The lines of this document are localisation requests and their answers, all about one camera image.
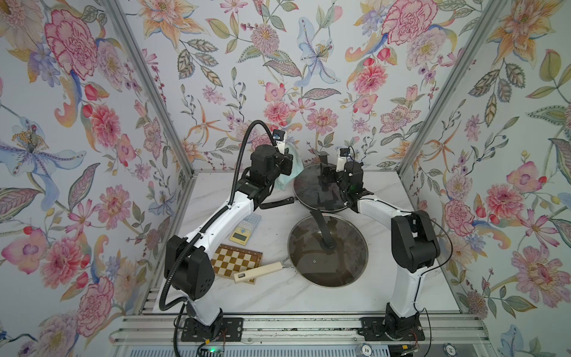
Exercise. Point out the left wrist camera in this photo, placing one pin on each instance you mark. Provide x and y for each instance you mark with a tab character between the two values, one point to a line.
279	137

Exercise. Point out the glass pot lid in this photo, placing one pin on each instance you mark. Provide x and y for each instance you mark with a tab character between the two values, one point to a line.
328	250
323	186

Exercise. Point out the aluminium corner post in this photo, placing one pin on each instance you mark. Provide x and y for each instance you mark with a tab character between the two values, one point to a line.
472	46
121	25

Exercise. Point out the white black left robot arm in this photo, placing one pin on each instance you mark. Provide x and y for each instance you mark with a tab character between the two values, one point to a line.
188	271

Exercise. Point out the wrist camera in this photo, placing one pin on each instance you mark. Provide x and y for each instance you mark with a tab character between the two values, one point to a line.
279	137
343	155

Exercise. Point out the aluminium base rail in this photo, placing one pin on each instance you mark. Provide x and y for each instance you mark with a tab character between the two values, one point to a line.
303	335

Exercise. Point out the right aluminium corner post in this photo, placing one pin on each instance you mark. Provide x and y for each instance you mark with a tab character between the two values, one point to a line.
472	46

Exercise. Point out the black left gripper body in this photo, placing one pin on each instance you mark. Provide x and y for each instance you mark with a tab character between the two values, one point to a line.
281	166

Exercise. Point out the left aluminium corner post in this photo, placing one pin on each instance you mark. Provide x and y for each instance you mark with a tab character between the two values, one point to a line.
121	25

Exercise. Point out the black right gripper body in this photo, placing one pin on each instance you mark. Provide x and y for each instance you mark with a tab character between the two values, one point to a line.
335	179

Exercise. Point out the far pan with black handle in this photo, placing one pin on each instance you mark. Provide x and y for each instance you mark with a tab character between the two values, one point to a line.
276	203

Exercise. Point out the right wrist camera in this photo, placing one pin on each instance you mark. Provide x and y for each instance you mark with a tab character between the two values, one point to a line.
343	155

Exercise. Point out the wooden chessboard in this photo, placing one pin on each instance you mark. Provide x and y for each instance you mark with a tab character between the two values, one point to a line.
228	260

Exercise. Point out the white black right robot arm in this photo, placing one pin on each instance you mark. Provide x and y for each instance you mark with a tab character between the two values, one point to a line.
414	244

